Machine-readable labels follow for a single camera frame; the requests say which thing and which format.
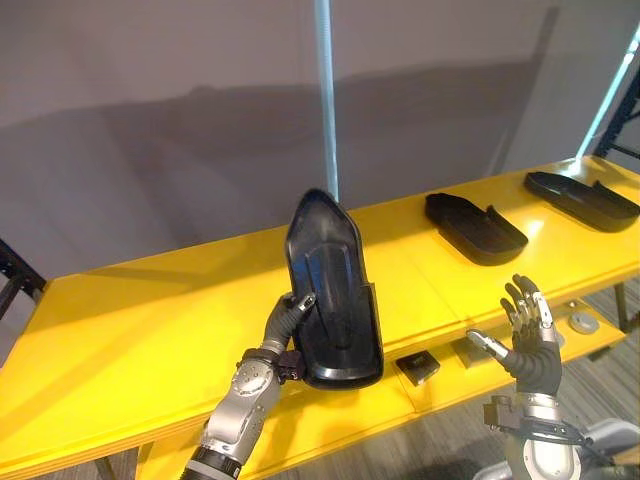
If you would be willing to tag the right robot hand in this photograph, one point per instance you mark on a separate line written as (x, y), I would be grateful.
(536, 350)

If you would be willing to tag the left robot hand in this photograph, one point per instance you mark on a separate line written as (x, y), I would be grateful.
(281, 321)

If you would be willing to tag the black sole-shaped plastic housing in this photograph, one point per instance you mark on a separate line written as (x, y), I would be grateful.
(582, 201)
(334, 295)
(475, 229)

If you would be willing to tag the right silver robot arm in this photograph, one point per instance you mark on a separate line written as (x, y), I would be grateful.
(540, 440)

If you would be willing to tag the grey round disc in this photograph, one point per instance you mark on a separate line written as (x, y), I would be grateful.
(583, 322)

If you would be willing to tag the silver robot body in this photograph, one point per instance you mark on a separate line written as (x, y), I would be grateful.
(575, 457)

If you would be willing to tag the small black square box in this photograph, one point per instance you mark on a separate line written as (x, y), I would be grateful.
(418, 368)

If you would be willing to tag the light blue shelf post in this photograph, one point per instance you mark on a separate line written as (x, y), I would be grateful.
(328, 95)
(607, 95)

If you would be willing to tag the black metal shelf frame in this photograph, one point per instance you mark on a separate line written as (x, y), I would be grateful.
(620, 125)
(15, 282)

